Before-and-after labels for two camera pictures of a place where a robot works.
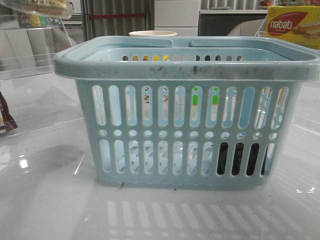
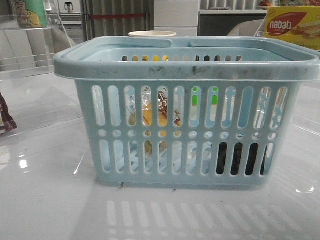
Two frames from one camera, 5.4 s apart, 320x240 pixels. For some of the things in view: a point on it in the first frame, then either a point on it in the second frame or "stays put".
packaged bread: [61, 9] → [147, 116]
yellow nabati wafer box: [298, 24] stays put
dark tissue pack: [237, 157] stays put
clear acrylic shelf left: [33, 95] stays put
